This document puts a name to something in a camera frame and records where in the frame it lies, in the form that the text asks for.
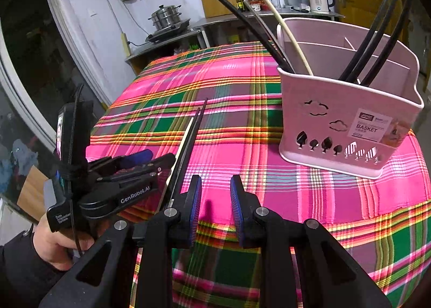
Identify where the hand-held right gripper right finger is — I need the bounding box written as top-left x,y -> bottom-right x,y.
230,174 -> 393,308

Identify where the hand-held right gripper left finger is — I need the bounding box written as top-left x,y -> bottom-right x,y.
39,175 -> 203,308

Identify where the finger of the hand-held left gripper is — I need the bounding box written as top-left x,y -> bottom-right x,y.
98,153 -> 177,182
88,149 -> 154,174

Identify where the beige chopstick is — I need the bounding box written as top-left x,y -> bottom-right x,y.
157,117 -> 194,202
252,0 -> 314,76

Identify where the dark brown chopstick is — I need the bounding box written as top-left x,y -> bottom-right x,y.
243,0 -> 295,71

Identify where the pink plastic basket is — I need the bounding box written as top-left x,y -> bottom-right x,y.
277,17 -> 425,180

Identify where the person's left forearm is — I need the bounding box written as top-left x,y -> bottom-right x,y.
0,232 -> 73,308

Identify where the person's left hand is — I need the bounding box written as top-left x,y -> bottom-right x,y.
32,216 -> 96,272

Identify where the brown cardboard sheet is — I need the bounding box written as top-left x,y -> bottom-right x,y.
17,164 -> 51,212

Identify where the pink green plaid tablecloth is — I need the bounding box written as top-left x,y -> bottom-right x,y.
86,40 -> 431,308

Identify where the low steel stand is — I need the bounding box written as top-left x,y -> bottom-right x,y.
125,27 -> 203,75

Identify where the black induction cooktop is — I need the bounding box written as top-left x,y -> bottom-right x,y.
145,19 -> 192,43

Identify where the stainless steel steamer pot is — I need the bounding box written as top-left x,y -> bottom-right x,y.
149,5 -> 182,31

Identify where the white framed glass door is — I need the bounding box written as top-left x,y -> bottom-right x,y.
0,0 -> 112,174

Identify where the long steel counter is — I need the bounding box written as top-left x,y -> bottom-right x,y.
192,5 -> 346,49

